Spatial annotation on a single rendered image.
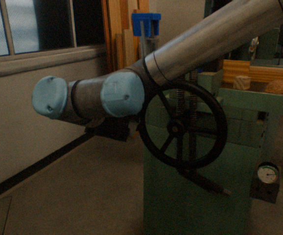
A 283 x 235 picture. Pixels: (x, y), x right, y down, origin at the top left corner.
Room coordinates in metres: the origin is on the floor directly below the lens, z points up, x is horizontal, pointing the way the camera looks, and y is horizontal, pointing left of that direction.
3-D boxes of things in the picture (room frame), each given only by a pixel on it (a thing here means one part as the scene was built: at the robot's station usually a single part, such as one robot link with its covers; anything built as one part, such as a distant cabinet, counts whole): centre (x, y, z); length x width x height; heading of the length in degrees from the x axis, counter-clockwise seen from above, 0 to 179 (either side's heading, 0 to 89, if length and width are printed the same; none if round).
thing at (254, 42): (1.04, -0.45, 1.02); 0.12 x 0.03 x 0.12; 150
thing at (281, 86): (0.79, -0.45, 0.91); 0.12 x 0.09 x 0.03; 150
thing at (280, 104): (0.90, -0.23, 0.87); 0.61 x 0.30 x 0.06; 60
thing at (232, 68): (0.91, -0.28, 0.94); 0.21 x 0.01 x 0.08; 60
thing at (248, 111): (0.94, -0.25, 0.82); 0.40 x 0.21 x 0.04; 60
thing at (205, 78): (0.82, -0.18, 0.92); 0.15 x 0.13 x 0.09; 60
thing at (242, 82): (0.81, -0.33, 0.92); 0.04 x 0.03 x 0.04; 39
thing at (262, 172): (0.68, -0.40, 0.65); 0.06 x 0.04 x 0.08; 60
